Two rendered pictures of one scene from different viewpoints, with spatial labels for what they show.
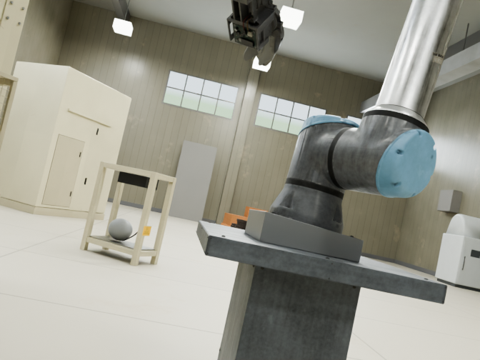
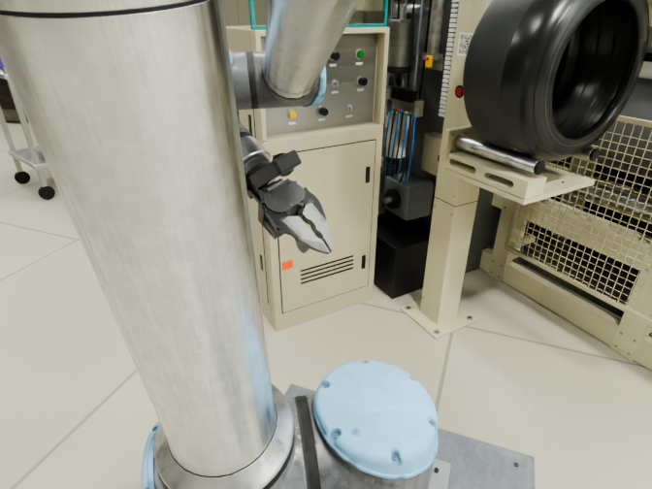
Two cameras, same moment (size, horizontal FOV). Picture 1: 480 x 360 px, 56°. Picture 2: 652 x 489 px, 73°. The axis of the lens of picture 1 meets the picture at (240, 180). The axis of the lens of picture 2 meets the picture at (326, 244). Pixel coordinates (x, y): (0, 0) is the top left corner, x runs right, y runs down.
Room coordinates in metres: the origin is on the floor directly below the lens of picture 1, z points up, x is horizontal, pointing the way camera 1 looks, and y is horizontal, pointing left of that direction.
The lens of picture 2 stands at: (1.27, -0.55, 1.33)
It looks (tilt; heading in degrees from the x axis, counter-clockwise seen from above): 28 degrees down; 118
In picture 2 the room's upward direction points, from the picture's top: straight up
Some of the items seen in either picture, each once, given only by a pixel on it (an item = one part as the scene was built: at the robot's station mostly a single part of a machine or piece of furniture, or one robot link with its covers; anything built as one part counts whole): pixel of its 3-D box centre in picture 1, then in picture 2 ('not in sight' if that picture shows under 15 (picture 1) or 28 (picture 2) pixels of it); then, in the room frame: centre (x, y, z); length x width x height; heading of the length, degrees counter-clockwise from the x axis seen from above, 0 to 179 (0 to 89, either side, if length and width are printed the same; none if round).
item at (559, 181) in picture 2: not in sight; (516, 175); (1.17, 1.11, 0.80); 0.37 x 0.36 x 0.02; 57
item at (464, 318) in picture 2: not in sight; (438, 312); (0.94, 1.23, 0.01); 0.27 x 0.27 x 0.02; 57
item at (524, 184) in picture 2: not in sight; (491, 172); (1.09, 1.00, 0.83); 0.36 x 0.09 x 0.06; 147
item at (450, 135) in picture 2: not in sight; (484, 136); (1.02, 1.21, 0.90); 0.40 x 0.03 x 0.10; 57
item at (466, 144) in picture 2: not in sight; (496, 153); (1.10, 0.99, 0.90); 0.35 x 0.05 x 0.05; 147
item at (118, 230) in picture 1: (128, 213); not in sight; (4.06, 0.91, 0.40); 0.60 x 0.35 x 0.80; 67
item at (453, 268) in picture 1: (464, 251); not in sight; (9.96, -5.18, 0.79); 0.80 x 0.68 x 1.57; 7
